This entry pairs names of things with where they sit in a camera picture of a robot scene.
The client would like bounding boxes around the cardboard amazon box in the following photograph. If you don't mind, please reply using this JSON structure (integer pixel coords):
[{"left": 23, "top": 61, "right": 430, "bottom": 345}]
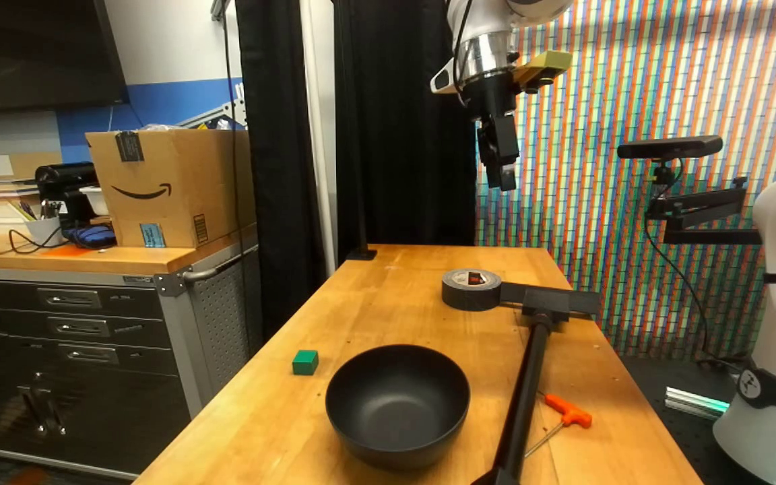
[{"left": 88, "top": 130, "right": 257, "bottom": 248}]

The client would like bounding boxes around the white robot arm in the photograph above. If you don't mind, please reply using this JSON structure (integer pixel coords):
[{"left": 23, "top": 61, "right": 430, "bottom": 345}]
[{"left": 431, "top": 0, "right": 776, "bottom": 485}]

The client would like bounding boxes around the black wall monitor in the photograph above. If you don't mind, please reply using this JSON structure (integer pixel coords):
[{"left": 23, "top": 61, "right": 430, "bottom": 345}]
[{"left": 0, "top": 0, "right": 128, "bottom": 112}]

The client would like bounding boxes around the black duct tape roll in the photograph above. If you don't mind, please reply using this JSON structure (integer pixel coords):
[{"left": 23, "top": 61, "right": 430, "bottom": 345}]
[{"left": 442, "top": 270, "right": 501, "bottom": 310}]

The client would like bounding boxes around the black device on counter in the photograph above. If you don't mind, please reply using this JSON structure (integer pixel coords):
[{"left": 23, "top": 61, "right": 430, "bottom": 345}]
[{"left": 35, "top": 162, "right": 116, "bottom": 248}]

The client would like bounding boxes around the metal drawer cabinet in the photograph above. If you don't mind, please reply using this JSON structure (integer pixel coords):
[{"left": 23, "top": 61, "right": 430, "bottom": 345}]
[{"left": 0, "top": 246, "right": 260, "bottom": 479}]

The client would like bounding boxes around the black stereo camera right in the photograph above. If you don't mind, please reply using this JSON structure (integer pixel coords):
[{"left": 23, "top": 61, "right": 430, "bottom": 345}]
[{"left": 618, "top": 134, "right": 722, "bottom": 162}]

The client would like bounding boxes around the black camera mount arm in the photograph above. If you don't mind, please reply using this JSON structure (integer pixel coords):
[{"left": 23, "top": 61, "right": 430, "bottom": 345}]
[{"left": 645, "top": 162, "right": 764, "bottom": 246}]

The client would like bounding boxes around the yellow green wrist camera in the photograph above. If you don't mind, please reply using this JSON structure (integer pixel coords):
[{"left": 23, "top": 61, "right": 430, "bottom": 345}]
[{"left": 513, "top": 52, "right": 573, "bottom": 91}]

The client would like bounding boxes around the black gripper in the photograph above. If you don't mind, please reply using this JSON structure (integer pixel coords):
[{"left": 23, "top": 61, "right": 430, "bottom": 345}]
[{"left": 470, "top": 74, "right": 519, "bottom": 190}]

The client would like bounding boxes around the orange handled hex key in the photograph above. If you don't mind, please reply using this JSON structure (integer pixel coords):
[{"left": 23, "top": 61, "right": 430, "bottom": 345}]
[{"left": 528, "top": 390, "right": 593, "bottom": 452}]

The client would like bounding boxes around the black squeegee tool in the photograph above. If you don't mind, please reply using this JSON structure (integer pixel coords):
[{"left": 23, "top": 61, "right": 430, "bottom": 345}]
[{"left": 474, "top": 282, "right": 601, "bottom": 485}]

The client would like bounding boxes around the black bowl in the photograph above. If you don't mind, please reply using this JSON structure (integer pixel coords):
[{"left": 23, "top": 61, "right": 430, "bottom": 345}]
[{"left": 327, "top": 345, "right": 472, "bottom": 471}]

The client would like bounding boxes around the black curtain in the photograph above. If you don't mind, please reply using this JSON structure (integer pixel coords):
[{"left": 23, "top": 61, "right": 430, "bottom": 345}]
[{"left": 234, "top": 0, "right": 477, "bottom": 333}]

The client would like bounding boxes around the green cube block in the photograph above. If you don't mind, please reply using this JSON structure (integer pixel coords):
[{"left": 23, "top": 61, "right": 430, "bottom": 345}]
[{"left": 291, "top": 349, "right": 319, "bottom": 375}]

